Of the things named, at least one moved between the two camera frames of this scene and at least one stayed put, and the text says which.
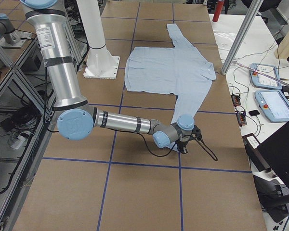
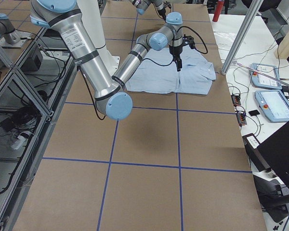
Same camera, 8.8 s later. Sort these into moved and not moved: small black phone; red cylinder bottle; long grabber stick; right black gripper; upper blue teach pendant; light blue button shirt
Moved: right black gripper; light blue button shirt
Not moved: small black phone; long grabber stick; red cylinder bottle; upper blue teach pendant
